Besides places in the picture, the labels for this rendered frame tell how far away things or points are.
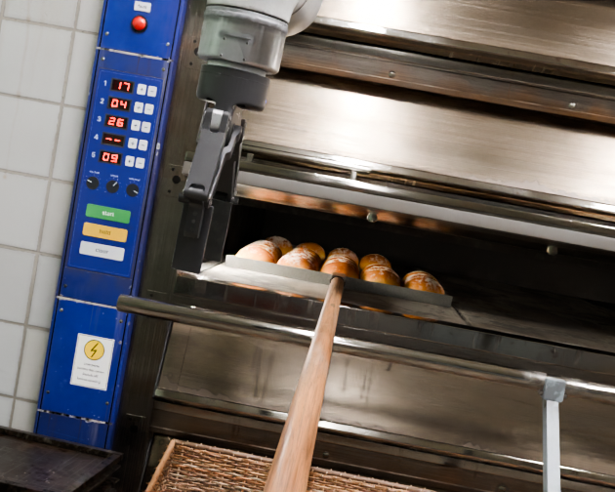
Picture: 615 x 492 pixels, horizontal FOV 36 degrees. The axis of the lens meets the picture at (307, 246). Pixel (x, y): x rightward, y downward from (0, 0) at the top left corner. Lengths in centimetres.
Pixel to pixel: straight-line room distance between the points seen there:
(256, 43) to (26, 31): 109
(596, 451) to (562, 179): 55
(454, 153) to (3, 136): 91
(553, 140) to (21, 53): 109
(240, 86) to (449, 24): 97
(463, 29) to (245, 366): 80
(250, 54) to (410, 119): 95
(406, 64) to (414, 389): 65
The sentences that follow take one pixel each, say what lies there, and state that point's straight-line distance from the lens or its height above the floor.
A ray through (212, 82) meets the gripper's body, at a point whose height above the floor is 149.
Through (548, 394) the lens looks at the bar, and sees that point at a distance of 155.
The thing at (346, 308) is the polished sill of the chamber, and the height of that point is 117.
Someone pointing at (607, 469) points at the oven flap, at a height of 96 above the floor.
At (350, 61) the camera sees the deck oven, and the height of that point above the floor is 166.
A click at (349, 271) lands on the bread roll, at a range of 225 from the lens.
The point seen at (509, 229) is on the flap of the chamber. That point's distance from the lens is 175.
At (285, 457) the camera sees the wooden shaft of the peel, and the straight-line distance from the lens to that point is 72.
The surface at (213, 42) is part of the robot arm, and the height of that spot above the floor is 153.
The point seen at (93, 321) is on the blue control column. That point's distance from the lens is 194.
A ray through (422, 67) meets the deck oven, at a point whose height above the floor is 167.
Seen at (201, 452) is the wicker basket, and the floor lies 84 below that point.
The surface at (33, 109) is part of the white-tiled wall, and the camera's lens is 200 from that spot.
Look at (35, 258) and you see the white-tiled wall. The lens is 199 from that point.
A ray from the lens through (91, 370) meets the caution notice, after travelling 195.
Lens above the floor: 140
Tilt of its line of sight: 4 degrees down
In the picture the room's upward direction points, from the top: 10 degrees clockwise
